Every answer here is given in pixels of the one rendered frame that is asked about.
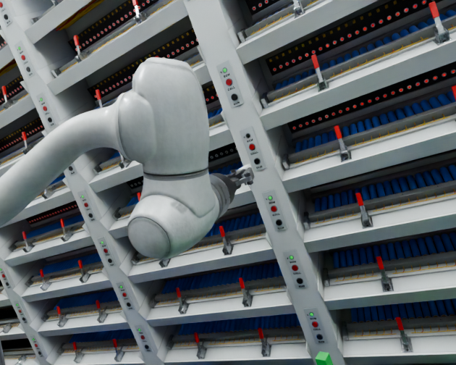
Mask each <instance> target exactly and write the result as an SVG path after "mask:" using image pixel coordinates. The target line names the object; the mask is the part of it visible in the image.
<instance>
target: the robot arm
mask: <svg viewBox="0 0 456 365"><path fill-rule="evenodd" d="M100 147H108V148H114V149H116V150H118V151H119V152H120V153H121V154H122V155H123V156H124V158H126V159H127V160H134V161H136V162H138V163H141V164H142V165H143V190H142V193H141V197H140V201H139V202H138V203H137V205H136V206H135V208H134V209H133V211H132V213H131V215H130V219H129V221H128V223H127V235H128V238H129V240H130V242H131V244H132V246H133V247H134V248H135V250H136V251H137V252H139V253H140V254H142V255H144V256H147V257H150V258H154V259H170V258H172V257H174V256H177V255H179V254H181V253H183V252H185V251H186V250H188V249H189V248H191V247H193V246H194V245H195V244H196V243H198V242H199V241H200V240H202V239H203V238H204V237H205V236H206V234H207V233H208V232H209V231H210V229H211V228H212V227H213V225H214V222H216V221H217V220H218V219H219V217H221V216H222V215H223V214H224V213H225V212H226V211H227V209H228V208H229V205H230V204H231V203H232V201H233V199H234V197H235V192H236V190H237V189H239V188H240V187H241V184H243V183H245V185H252V184H253V179H254V172H253V169H252V167H251V164H246V165H245V166H243V167H241V168H239V169H238V170H237V171H235V169H233V170H231V174H230V175H223V174H220V173H212V174H209V173H208V153H209V126H208V113H207V108H206V101H205V97H204V94H203V89H202V87H201V84H200V81H199V79H198V77H197V76H196V74H195V73H194V72H193V70H192V68H191V67H190V65H189V64H188V63H186V62H183V61H179V60H175V59H165V58H158V57H151V58H148V59H146V60H145V61H144V62H143V63H141V64H140V66H139V67H138V68H137V70H136V72H135V74H134V75H133V77H132V90H130V91H129V92H128V93H121V94H120V95H119V98H118V99H117V101H116V102H115V103H114V104H112V105H111V106H108V107H104V108H101V109H95V110H92V111H89V112H85V113H82V114H79V115H77V116H75V117H73V118H71V119H69V120H67V121H66V122H64V123H62V124H61V125H60V126H58V127H57V128H56V129H54V130H53V131H52V132H50V133H49V134H48V135H47V136H46V137H45V138H44V139H43V140H42V141H41V142H39V143H38V144H37V145H36V146H35V147H34V148H32V149H31V150H30V151H29V152H28V153H27V154H26V155H24V156H23V157H22V158H21V160H19V161H18V162H17V163H16V164H15V165H14V166H13V167H12V168H11V169H9V170H8V171H7V172H6V173H5V174H4V175H2V176H1V177H0V226H2V225H4V224H6V223H7V222H8V221H9V220H11V219H13V218H14V217H15V216H17V215H18V214H19V213H20V212H21V211H22V210H23V209H24V208H25V207H26V206H27V205H29V204H30V203H31V202H32V201H33V200H34V199H35V198H36V197H37V196H38V195H39V194H40V193H41V192H43V191H44V190H45V189H46V188H47V187H48V186H49V185H50V184H51V183H52V182H53V181H54V180H55V179H56V178H57V177H58V176H60V174H61V173H63V171H64V170H65V169H66V168H68V166H69V165H71V164H72V163H73V162H74V161H75V160H76V159H77V158H79V157H80V156H81V155H83V154H84V153H85V152H87V151H89V150H91V149H94V148H100ZM236 172H237V173H236ZM0 365H5V361H4V354H3V350H2V346H1V339H0Z"/></svg>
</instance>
